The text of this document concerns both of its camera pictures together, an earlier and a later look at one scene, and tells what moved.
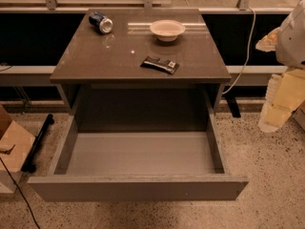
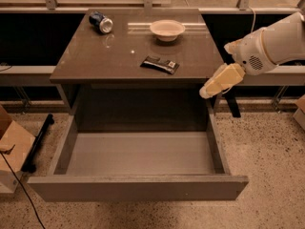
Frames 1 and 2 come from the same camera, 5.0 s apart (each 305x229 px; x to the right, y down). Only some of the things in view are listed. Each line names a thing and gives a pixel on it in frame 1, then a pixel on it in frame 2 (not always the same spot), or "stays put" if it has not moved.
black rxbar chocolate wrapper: (154, 62) stays put
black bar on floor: (29, 165) stays put
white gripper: (293, 41) → (252, 55)
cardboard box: (12, 134) stays put
